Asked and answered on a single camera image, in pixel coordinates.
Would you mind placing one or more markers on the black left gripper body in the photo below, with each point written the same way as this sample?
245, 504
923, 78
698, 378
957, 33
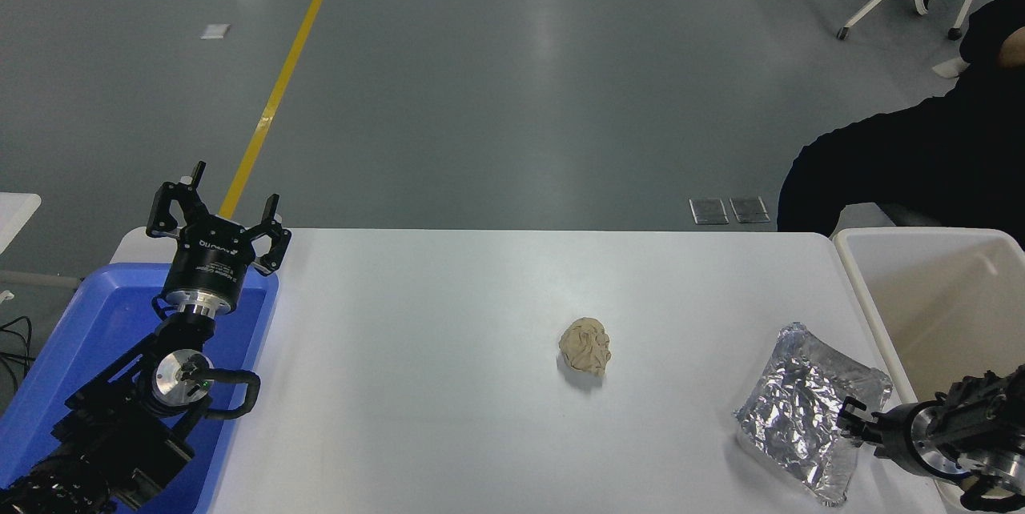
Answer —
210, 262

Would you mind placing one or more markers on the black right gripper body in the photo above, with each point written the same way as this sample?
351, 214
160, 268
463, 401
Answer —
901, 434

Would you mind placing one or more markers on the silver foil plate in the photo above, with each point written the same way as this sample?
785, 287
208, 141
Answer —
793, 410

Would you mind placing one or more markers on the person's forearm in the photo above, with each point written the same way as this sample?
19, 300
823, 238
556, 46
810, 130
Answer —
1014, 48

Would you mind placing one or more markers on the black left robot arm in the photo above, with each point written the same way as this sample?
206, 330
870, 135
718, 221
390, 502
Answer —
120, 434

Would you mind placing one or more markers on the grey metal floor plate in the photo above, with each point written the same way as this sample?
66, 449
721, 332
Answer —
749, 209
709, 210

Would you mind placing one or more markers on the large pale plastic bin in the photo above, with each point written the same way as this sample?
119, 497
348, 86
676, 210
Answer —
945, 314

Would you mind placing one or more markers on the blue plastic tray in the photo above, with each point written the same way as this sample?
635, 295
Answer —
96, 322

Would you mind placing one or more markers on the white side table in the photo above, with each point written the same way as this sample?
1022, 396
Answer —
12, 218

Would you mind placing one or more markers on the white paper scrap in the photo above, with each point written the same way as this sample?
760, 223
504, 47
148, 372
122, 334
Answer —
215, 31

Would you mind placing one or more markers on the person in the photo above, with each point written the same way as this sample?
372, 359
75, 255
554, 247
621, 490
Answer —
921, 162

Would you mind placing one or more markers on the crumpled tan paper ball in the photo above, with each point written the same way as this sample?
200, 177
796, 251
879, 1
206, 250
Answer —
586, 346

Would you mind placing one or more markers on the person's foot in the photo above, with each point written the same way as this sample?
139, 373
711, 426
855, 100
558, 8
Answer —
953, 68

